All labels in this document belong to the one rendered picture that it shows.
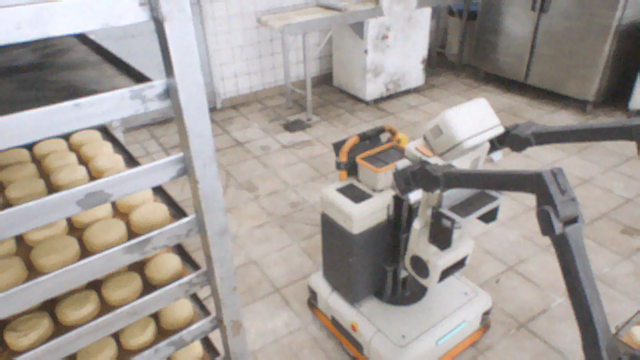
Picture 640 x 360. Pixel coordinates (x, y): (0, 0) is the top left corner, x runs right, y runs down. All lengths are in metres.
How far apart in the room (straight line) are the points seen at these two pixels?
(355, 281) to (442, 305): 0.42
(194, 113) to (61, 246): 0.24
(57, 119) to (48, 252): 0.18
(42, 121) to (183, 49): 0.15
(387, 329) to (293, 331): 0.57
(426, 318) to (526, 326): 0.65
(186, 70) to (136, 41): 4.18
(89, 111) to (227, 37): 4.42
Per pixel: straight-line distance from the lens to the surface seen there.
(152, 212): 0.65
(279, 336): 2.45
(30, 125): 0.52
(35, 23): 0.50
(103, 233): 0.64
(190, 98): 0.52
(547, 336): 2.64
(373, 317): 2.14
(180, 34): 0.50
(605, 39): 4.80
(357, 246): 1.92
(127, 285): 0.69
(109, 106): 0.53
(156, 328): 0.77
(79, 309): 0.68
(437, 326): 2.14
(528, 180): 1.24
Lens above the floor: 1.86
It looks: 31 degrees down
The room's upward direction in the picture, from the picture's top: 3 degrees counter-clockwise
